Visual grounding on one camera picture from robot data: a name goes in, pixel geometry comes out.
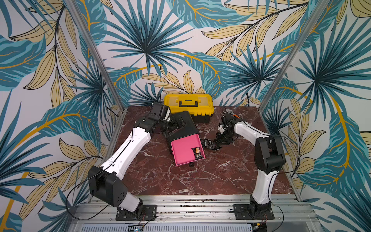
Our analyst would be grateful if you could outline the black drawer cabinet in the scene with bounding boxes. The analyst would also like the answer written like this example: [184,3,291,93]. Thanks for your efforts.
[165,111,200,147]

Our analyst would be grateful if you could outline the aluminium left corner post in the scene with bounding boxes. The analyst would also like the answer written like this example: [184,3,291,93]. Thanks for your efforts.
[62,0,125,112]

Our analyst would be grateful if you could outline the yellow black toolbox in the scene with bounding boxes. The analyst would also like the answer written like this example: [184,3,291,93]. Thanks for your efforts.
[164,94,214,124]

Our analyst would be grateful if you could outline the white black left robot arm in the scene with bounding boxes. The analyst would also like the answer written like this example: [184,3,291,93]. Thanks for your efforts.
[88,102,185,218]

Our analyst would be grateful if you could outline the orange black pliers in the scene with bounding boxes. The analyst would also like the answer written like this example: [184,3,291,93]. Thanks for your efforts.
[223,107,240,119]

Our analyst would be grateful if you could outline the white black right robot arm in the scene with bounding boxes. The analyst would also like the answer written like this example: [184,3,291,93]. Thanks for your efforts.
[218,113,286,219]

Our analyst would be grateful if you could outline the black cookie packet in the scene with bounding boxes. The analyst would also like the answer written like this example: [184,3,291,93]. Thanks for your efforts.
[192,147,203,160]
[208,140,222,150]
[201,139,213,149]

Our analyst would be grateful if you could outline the aluminium corner post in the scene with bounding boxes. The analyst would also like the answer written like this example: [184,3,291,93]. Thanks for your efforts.
[259,0,330,113]
[62,0,125,112]

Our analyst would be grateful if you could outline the aluminium front rail base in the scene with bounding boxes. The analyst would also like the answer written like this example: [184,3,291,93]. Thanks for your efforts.
[67,194,323,232]

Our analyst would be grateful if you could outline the aluminium right corner post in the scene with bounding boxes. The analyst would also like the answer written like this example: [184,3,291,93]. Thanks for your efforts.
[259,0,330,113]

